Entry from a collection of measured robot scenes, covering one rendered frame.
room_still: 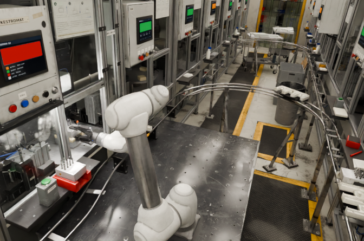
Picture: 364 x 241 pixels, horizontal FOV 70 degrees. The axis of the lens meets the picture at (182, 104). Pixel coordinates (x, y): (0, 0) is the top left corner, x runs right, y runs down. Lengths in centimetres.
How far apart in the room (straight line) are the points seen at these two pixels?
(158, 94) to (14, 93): 63
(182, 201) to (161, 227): 18
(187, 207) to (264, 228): 131
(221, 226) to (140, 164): 69
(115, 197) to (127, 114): 84
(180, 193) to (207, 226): 32
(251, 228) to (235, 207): 84
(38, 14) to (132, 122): 66
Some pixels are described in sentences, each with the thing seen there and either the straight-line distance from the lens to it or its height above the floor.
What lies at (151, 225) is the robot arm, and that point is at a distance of 136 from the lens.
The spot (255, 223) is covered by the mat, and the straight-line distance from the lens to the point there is 268.
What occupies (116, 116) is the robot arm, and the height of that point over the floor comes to 144.
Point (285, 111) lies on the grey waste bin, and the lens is 431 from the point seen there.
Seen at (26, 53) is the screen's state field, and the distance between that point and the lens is 134.
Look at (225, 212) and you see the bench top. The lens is 177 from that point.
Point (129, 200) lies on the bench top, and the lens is 181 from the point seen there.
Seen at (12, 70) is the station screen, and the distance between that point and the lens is 131.
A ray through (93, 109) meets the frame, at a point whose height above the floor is 105.
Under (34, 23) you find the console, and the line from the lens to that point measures 139.
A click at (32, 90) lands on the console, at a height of 146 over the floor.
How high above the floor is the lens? 196
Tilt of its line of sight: 25 degrees down
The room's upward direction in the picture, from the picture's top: 3 degrees clockwise
